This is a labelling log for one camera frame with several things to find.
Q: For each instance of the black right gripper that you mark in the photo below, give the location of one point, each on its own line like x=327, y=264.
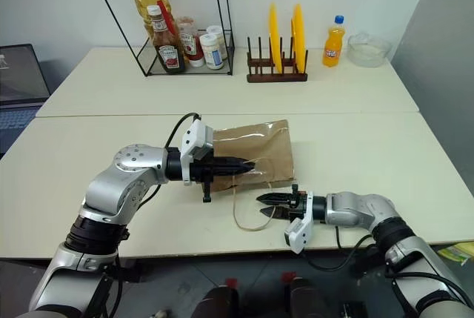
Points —
x=298, y=208

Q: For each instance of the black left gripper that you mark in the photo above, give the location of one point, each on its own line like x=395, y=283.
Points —
x=203, y=172

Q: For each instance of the brown paper bag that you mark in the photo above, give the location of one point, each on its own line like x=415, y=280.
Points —
x=259, y=147

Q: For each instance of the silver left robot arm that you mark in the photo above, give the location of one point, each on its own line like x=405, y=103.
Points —
x=111, y=188

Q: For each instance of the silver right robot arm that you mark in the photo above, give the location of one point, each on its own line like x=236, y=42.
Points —
x=377, y=210

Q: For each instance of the dark rounded shape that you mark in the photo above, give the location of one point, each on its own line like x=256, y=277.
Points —
x=307, y=297
x=218, y=301

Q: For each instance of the dark wooden plate rack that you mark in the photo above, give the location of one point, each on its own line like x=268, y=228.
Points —
x=276, y=75

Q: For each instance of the white spice jar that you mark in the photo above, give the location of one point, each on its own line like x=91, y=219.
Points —
x=218, y=32
x=212, y=53

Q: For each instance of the small red sauce bottle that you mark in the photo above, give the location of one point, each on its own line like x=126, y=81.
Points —
x=190, y=45

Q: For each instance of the large glass ketchup bottle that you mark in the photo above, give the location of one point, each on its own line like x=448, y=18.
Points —
x=168, y=53

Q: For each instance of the yellow plate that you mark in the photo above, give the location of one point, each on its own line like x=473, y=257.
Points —
x=274, y=36
x=299, y=36

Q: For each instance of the orange soda bottle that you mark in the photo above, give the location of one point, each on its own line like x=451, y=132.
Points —
x=333, y=45

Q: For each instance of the clear glass bowl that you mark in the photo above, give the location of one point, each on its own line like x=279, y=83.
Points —
x=368, y=51

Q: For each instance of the cooking oil bottle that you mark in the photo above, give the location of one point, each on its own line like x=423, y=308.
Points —
x=146, y=3

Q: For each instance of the yellow green packet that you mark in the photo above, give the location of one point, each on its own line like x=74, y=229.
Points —
x=459, y=251

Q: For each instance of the grey laptop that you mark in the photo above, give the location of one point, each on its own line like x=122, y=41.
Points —
x=18, y=73

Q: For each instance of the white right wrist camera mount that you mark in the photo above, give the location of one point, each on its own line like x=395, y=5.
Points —
x=298, y=232

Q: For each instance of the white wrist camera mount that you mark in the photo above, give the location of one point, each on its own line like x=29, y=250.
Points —
x=298, y=232
x=196, y=138

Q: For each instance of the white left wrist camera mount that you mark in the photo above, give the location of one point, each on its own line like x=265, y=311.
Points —
x=196, y=138

